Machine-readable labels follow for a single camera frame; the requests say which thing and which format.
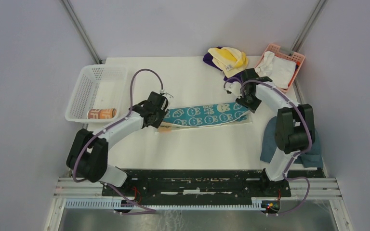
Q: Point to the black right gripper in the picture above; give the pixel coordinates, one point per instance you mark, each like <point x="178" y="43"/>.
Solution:
<point x="252" y="107"/>

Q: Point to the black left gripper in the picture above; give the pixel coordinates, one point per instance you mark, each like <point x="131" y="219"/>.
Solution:
<point x="156" y="124"/>

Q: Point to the teal bunny pattern towel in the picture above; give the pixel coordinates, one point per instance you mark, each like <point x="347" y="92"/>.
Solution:
<point x="204" y="116"/>

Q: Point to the white plastic basket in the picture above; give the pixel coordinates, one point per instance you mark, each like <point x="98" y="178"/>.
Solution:
<point x="98" y="86"/>

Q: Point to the cream rabbit text towel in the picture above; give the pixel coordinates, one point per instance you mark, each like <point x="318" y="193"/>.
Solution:
<point x="107" y="113"/>

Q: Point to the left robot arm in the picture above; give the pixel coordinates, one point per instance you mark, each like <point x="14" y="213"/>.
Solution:
<point x="88" y="156"/>

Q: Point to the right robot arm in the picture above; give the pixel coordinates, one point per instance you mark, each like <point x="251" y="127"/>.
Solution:
<point x="294" y="130"/>

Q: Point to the yellow cloth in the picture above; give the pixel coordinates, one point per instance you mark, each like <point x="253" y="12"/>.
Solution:
<point x="230" y="60"/>

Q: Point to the white cloth in basket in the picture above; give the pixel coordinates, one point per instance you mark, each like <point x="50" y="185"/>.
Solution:
<point x="279" y="70"/>

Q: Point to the pink plastic basket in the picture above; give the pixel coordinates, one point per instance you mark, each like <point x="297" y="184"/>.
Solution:
<point x="288" y="55"/>

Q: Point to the dark teal cloth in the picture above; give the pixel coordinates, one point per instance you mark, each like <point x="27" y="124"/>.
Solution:
<point x="313" y="158"/>

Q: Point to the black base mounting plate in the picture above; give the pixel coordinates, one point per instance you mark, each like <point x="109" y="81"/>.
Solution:
<point x="200" y="187"/>

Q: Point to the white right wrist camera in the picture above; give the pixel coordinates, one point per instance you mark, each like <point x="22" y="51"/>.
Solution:
<point x="234" y="88"/>

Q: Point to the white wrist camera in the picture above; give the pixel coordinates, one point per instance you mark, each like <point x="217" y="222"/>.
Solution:
<point x="168" y="96"/>
<point x="234" y="88"/>

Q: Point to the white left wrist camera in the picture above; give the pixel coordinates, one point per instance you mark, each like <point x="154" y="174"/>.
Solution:
<point x="168" y="96"/>

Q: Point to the white toothed cable rail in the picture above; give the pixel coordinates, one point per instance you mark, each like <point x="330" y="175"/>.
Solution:
<point x="119" y="204"/>

